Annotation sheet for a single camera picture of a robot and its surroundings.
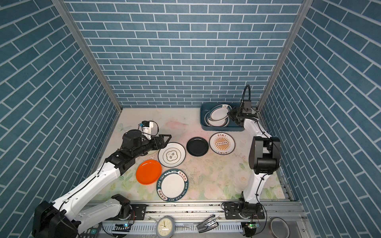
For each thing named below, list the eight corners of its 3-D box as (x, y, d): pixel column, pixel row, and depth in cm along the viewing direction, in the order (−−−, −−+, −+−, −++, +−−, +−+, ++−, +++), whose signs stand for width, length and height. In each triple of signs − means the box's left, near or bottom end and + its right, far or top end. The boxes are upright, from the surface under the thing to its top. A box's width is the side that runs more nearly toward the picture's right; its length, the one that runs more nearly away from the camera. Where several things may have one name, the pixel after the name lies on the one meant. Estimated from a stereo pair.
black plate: (186, 156, 96) (185, 154, 94) (187, 138, 105) (186, 136, 103) (208, 156, 96) (209, 154, 94) (207, 138, 105) (208, 136, 103)
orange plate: (133, 184, 84) (132, 183, 83) (140, 160, 94) (139, 159, 92) (159, 184, 85) (158, 183, 83) (163, 160, 94) (162, 159, 92)
